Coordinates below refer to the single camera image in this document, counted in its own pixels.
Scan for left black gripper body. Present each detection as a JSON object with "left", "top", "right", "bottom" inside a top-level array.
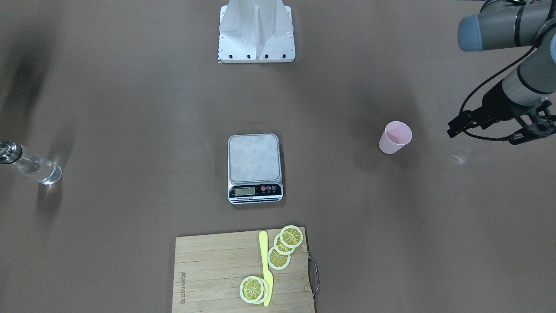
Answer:
[{"left": 508, "top": 99, "right": 556, "bottom": 145}]

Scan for silver kitchen scale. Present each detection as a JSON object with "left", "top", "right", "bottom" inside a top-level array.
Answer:
[{"left": 228, "top": 133, "right": 285, "bottom": 205}]

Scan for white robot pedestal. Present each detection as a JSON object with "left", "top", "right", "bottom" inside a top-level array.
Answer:
[{"left": 217, "top": 0, "right": 296, "bottom": 63}]

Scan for lemon slice single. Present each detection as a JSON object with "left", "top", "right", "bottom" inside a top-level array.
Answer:
[{"left": 239, "top": 276, "right": 270, "bottom": 304}]

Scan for lemon slice near knife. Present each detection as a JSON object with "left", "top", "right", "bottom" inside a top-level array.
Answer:
[{"left": 268, "top": 247, "right": 291, "bottom": 271}]

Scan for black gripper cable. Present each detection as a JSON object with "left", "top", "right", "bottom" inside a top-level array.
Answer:
[{"left": 458, "top": 46, "right": 535, "bottom": 142}]

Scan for lemon slice end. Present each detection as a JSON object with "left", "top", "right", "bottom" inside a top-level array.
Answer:
[{"left": 279, "top": 225, "right": 304, "bottom": 248}]

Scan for bamboo cutting board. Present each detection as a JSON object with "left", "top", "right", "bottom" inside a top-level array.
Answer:
[{"left": 172, "top": 230, "right": 318, "bottom": 313}]

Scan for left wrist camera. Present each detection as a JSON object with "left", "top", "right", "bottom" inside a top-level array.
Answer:
[{"left": 447, "top": 110, "right": 481, "bottom": 138}]

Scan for pink plastic cup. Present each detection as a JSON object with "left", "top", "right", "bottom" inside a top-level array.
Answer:
[{"left": 379, "top": 121, "right": 413, "bottom": 154}]

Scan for clear glass sauce bottle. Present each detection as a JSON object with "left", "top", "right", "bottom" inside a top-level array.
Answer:
[{"left": 0, "top": 141, "right": 63, "bottom": 186}]

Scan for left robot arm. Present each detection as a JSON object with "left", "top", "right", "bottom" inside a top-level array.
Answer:
[{"left": 447, "top": 0, "right": 556, "bottom": 145}]

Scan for yellow plastic knife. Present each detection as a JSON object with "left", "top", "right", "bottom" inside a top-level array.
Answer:
[{"left": 258, "top": 230, "right": 274, "bottom": 307}]

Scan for lemon slice middle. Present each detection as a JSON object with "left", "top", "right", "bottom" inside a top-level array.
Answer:
[{"left": 273, "top": 234, "right": 296, "bottom": 255}]

